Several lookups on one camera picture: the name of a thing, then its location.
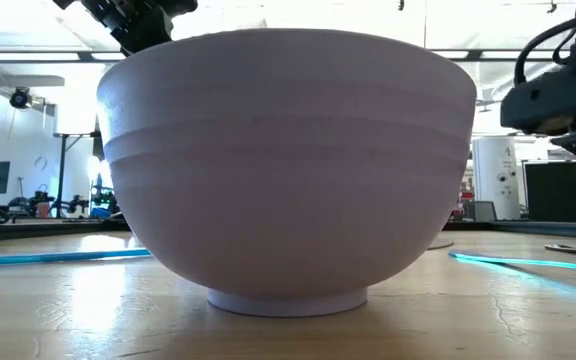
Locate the metal spoon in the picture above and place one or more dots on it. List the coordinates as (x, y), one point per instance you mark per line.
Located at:
(573, 248)

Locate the white cylindrical tank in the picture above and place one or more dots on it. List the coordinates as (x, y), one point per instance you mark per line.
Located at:
(495, 175)

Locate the black upright panel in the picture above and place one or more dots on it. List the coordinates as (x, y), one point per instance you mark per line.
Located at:
(553, 192)

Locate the white ribbed bowl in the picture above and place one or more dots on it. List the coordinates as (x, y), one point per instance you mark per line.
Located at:
(288, 175)

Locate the blue plastic utensil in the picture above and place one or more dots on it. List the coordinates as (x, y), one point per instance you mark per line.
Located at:
(518, 260)

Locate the black light stand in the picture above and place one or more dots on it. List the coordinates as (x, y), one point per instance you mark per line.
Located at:
(61, 170)

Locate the black ceiling spotlight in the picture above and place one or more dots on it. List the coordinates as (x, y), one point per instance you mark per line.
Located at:
(20, 98)

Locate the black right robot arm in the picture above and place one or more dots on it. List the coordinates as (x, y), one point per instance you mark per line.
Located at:
(543, 105)

